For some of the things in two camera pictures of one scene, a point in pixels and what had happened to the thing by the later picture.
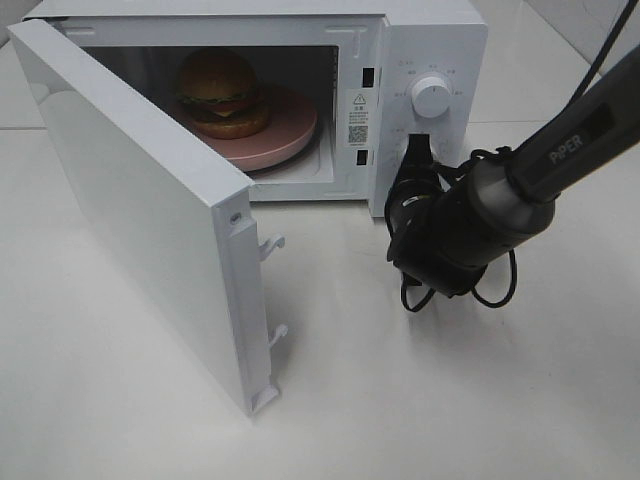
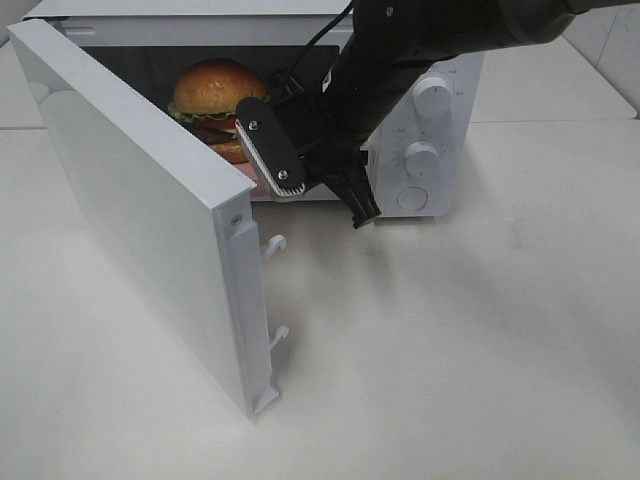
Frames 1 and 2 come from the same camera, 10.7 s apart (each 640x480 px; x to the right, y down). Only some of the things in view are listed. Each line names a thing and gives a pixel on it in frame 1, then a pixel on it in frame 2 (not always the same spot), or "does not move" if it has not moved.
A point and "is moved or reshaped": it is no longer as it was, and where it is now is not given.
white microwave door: x=190 y=211 does not move
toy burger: x=219 y=90 is moved or reshaped
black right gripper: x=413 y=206 → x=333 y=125
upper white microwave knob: x=430 y=96 does not move
